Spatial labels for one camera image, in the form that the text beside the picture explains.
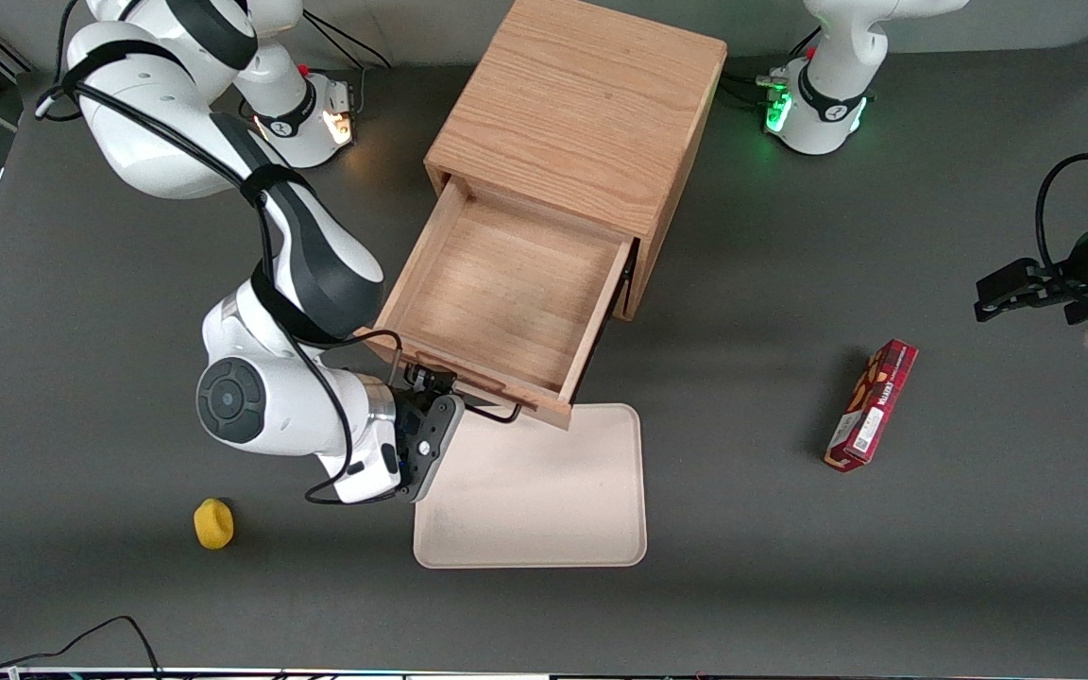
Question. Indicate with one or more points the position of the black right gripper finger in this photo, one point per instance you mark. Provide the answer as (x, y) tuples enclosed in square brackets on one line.
[(419, 380), (443, 382)]

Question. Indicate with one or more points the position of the wooden drawer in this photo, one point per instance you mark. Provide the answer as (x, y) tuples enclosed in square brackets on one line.
[(506, 293)]

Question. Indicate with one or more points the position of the wooden drawer cabinet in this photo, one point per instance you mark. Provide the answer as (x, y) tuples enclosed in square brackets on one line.
[(582, 94)]

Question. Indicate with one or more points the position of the yellow lemon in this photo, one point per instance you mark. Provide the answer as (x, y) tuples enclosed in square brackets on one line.
[(213, 524)]

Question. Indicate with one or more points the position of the beige rectangular tray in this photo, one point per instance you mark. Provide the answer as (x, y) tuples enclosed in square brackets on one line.
[(544, 501)]

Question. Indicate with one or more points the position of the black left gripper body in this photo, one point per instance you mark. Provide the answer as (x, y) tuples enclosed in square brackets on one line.
[(1076, 281)]

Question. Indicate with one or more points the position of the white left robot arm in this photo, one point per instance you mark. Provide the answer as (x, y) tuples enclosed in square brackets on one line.
[(827, 113)]

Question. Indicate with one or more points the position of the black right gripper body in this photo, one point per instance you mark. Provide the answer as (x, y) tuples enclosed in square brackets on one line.
[(409, 406)]

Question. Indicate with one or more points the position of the red biscuit box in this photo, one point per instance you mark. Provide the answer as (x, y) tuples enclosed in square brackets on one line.
[(873, 406)]

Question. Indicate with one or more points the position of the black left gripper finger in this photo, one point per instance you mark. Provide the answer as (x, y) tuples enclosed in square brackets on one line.
[(1011, 279), (1011, 304)]

